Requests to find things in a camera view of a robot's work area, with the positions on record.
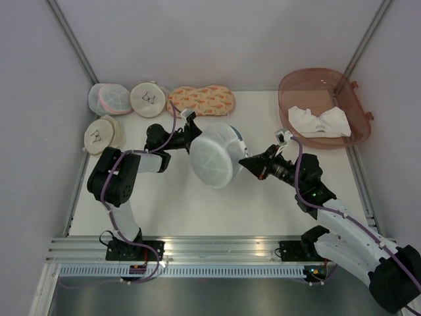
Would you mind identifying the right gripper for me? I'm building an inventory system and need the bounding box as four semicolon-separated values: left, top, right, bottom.
239;144;304;190

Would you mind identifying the white mesh bag blue zipper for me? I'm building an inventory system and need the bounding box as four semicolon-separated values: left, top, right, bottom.
189;123;251;189

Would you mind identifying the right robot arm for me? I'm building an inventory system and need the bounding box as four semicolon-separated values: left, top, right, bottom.
239;145;420;313

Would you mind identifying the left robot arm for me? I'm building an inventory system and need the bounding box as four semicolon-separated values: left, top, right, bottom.
87;118;202;261

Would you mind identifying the beige round bag upper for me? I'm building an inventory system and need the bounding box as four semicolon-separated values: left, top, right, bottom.
130;82;169;119

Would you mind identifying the beige round bag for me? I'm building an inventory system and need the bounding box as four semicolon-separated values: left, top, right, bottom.
130;82;169;119
84;115;126;155

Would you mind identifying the white bra in basket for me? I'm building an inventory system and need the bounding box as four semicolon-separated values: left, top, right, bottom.
288;106;351;138

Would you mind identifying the beige round bag lower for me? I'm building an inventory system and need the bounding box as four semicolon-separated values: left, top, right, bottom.
84;115;126;155

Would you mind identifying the white mesh bag pink trim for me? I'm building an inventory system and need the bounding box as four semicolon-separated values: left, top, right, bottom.
87;84;133;116

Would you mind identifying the orange floral fabric pouch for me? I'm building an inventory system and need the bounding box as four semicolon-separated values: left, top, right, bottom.
166;85;236;116

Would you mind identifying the pink translucent plastic basket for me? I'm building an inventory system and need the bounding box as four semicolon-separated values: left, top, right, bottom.
278;68;374;149

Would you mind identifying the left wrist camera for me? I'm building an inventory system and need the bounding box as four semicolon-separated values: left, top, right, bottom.
180;109;196;121

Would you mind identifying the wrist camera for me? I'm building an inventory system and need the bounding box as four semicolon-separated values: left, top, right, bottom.
180;109;196;121
275;128;293;145

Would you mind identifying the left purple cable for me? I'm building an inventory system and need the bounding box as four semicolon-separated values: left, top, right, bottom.
59;100;185;289

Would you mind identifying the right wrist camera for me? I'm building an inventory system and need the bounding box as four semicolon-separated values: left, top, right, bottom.
275;128;293;145

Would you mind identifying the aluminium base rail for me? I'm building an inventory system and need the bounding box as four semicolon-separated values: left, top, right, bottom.
45;236;300;265

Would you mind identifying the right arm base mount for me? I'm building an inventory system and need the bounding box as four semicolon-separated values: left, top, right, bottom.
278;225;330;263

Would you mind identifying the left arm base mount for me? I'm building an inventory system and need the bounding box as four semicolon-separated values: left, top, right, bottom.
99;230;164;262

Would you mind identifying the white slotted cable duct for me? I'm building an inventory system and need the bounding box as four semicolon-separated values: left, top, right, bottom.
59;264;306;278

